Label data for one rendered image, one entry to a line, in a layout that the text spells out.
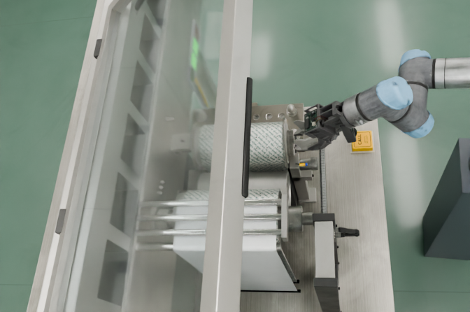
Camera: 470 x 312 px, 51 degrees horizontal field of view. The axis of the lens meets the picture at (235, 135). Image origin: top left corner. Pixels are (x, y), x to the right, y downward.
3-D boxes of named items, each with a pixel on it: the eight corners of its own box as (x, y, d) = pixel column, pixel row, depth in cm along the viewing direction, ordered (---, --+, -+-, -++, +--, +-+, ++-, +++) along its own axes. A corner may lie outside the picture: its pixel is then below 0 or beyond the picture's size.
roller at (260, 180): (291, 217, 144) (286, 204, 133) (207, 218, 149) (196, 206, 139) (290, 179, 149) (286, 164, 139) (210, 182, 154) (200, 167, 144)
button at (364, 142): (373, 150, 171) (373, 147, 169) (352, 152, 172) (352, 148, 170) (371, 133, 174) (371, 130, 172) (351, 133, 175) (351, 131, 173)
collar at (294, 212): (303, 234, 122) (301, 227, 116) (279, 235, 123) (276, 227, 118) (303, 210, 125) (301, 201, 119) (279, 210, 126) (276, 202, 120)
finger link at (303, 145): (282, 143, 134) (305, 126, 129) (297, 149, 138) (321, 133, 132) (283, 152, 133) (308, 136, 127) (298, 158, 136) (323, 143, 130)
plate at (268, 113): (305, 152, 168) (303, 144, 163) (193, 156, 176) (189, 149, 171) (304, 111, 175) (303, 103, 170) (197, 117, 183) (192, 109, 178)
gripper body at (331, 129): (301, 110, 129) (336, 92, 121) (324, 121, 134) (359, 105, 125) (302, 136, 126) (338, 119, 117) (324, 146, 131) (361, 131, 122)
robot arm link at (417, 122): (438, 98, 122) (412, 77, 117) (436, 138, 118) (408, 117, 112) (411, 105, 128) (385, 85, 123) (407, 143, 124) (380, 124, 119)
